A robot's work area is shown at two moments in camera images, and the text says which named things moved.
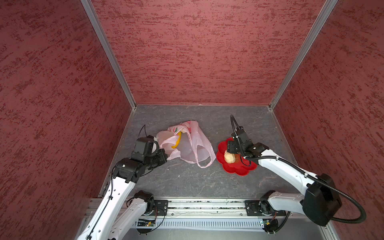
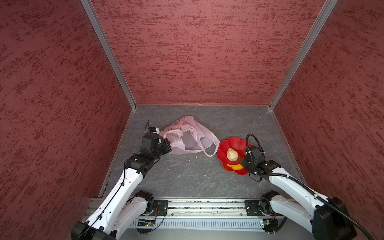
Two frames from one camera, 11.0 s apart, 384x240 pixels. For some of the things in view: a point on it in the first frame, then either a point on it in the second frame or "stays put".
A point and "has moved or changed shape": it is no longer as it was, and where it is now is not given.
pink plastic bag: [186, 141] has moved or changed shape
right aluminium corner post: [327, 9] stays put
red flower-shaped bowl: [241, 165] stays put
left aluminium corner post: [97, 24] stays put
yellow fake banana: [178, 140] to [236, 167]
